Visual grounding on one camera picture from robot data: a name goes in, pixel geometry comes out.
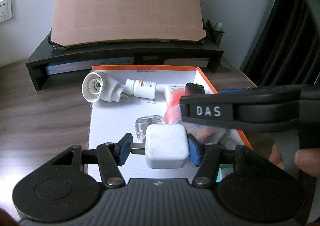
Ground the person's right hand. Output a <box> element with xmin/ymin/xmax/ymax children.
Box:
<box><xmin>269</xmin><ymin>145</ymin><xmax>320</xmax><ymax>179</ymax></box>

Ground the clear refill bottle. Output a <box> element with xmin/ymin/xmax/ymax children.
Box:
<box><xmin>135</xmin><ymin>114</ymin><xmax>167</xmax><ymax>141</ymax></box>

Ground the black monitor riser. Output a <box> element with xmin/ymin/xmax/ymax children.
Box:
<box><xmin>26</xmin><ymin>34</ymin><xmax>225</xmax><ymax>92</ymax></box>

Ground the blue book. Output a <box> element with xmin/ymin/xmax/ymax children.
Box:
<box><xmin>46</xmin><ymin>59</ymin><xmax>134</xmax><ymax>75</ymax></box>

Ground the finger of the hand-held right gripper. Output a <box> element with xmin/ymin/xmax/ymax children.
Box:
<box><xmin>179</xmin><ymin>84</ymin><xmax>300</xmax><ymax>133</ymax></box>
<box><xmin>184</xmin><ymin>82</ymin><xmax>206</xmax><ymax>96</ymax></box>

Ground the white heater green button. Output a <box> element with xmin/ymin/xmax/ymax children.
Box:
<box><xmin>82</xmin><ymin>72</ymin><xmax>130</xmax><ymax>103</ymax></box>

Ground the white pill bottle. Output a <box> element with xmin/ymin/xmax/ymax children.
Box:
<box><xmin>124</xmin><ymin>79</ymin><xmax>157</xmax><ymax>100</ymax></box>

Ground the white orange storage box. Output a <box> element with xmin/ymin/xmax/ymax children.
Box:
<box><xmin>86</xmin><ymin>65</ymin><xmax>253</xmax><ymax>184</ymax></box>

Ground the dark pen holder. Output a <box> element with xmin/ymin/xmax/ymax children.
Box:
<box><xmin>202</xmin><ymin>19</ymin><xmax>225</xmax><ymax>47</ymax></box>

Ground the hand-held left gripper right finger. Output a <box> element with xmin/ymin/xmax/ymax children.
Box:
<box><xmin>187</xmin><ymin>133</ymin><xmax>269</xmax><ymax>189</ymax></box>

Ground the teal carton box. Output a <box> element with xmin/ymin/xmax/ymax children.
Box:
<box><xmin>217</xmin><ymin>165</ymin><xmax>235</xmax><ymax>183</ymax></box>

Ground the red and blue card box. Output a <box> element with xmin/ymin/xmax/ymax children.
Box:
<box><xmin>164</xmin><ymin>102</ymin><xmax>220</xmax><ymax>144</ymax></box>

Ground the brown cardboard sheet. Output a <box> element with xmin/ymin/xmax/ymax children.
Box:
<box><xmin>50</xmin><ymin>0</ymin><xmax>207</xmax><ymax>49</ymax></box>

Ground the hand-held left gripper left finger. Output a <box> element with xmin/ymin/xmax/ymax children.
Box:
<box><xmin>51</xmin><ymin>133</ymin><xmax>133</xmax><ymax>189</ymax></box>

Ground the white charger plug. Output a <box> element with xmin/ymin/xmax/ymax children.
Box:
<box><xmin>129</xmin><ymin>124</ymin><xmax>190</xmax><ymax>169</ymax></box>

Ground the white carton box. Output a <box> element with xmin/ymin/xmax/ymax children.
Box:
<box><xmin>164</xmin><ymin>85</ymin><xmax>187</xmax><ymax>107</ymax></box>

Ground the black curtain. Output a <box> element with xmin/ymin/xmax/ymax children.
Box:
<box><xmin>240</xmin><ymin>0</ymin><xmax>320</xmax><ymax>89</ymax></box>

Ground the white wall socket panel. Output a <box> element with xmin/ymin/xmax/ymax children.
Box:
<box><xmin>0</xmin><ymin>0</ymin><xmax>13</xmax><ymax>24</ymax></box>

